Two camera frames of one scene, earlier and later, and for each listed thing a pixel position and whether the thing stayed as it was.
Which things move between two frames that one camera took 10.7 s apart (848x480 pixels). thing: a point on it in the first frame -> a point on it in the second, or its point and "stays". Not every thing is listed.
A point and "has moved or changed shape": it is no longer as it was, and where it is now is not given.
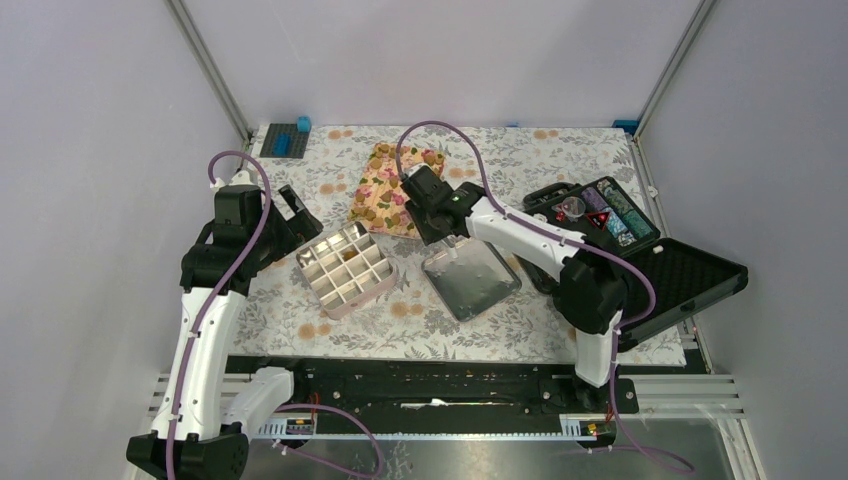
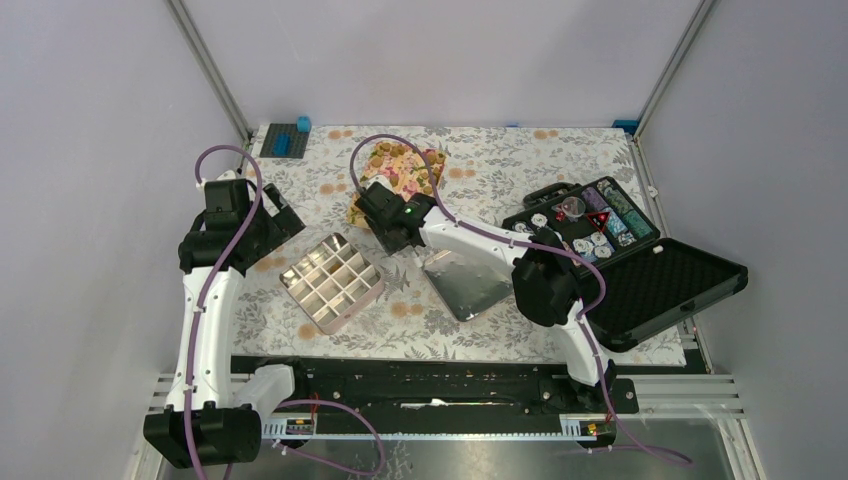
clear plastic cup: [573, 207] stays
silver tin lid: [469, 276] stays
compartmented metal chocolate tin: [346, 268] has moved or changed shape
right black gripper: [429, 236] -> [390, 246]
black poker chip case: [605, 213] stays
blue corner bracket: [629, 126] stays
